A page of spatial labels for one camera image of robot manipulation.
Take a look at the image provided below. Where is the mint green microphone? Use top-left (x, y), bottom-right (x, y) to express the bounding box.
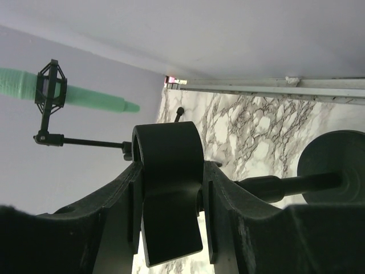
top-left (1, 68), bottom-right (140, 113)

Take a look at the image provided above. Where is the aluminium frame rail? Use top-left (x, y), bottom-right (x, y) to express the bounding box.
top-left (164, 76), bottom-right (364, 106)

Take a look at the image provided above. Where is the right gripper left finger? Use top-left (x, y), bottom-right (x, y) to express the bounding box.
top-left (1, 163), bottom-right (141, 273)

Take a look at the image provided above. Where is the black stand holding silver microphone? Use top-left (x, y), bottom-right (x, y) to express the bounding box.
top-left (132, 122), bottom-right (364, 267)

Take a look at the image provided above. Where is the black tripod microphone stand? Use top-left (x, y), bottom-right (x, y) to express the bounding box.
top-left (33, 59), bottom-right (223, 168)

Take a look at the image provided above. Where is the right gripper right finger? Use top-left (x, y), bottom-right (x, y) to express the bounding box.
top-left (202, 162), bottom-right (364, 273)

